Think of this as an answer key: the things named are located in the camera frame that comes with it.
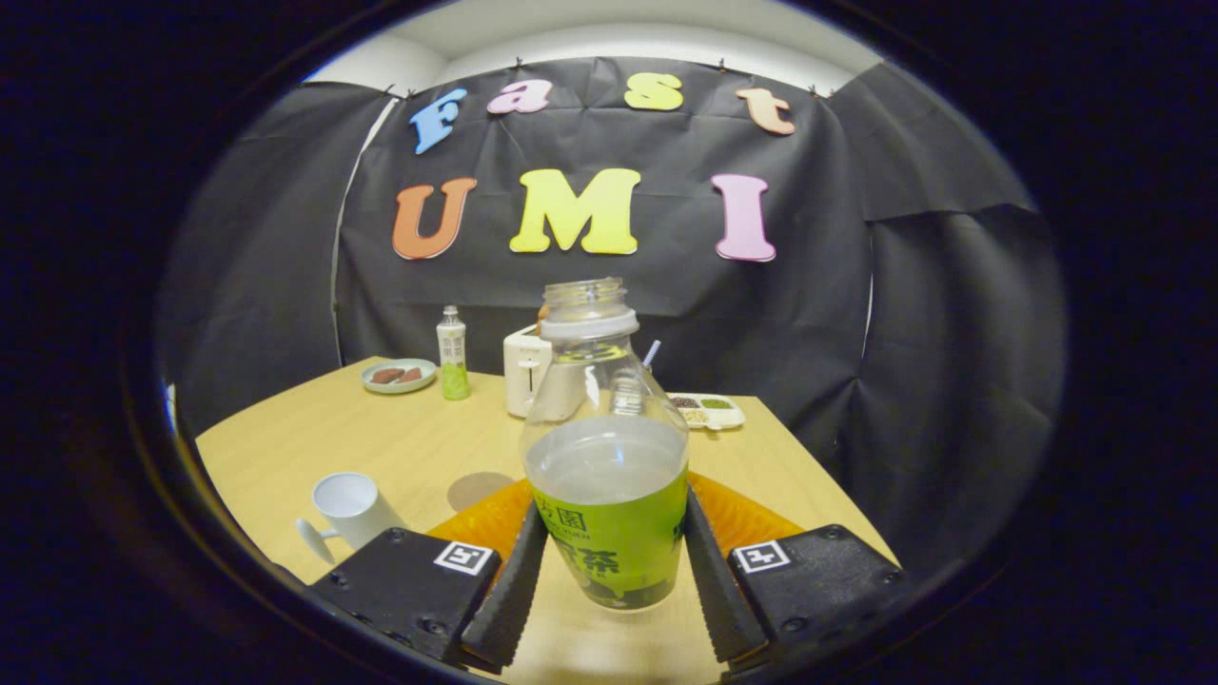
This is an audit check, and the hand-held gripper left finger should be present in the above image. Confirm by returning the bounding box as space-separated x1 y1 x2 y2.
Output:
306 476 551 672

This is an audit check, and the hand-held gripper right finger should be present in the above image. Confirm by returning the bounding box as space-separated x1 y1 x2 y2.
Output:
683 471 910 678

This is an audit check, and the round brown coaster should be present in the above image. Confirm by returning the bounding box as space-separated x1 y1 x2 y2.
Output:
447 472 517 513

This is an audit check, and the green label juice bottle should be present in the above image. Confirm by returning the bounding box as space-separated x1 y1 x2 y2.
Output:
520 277 690 612

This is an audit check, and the white cup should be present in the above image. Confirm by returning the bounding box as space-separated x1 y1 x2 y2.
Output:
295 472 408 566

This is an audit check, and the capped white label bottle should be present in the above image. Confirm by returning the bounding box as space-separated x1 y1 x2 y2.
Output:
436 305 471 401

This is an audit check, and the white divided snack dish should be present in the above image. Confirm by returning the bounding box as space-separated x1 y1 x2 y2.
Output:
666 392 746 431

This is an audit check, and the wooden table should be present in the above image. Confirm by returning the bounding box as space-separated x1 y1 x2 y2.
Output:
195 357 900 681

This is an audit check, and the white toaster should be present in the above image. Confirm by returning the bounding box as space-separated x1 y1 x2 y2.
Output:
503 323 586 421

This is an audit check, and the pale green plate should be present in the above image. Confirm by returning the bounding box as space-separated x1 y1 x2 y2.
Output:
361 358 438 395

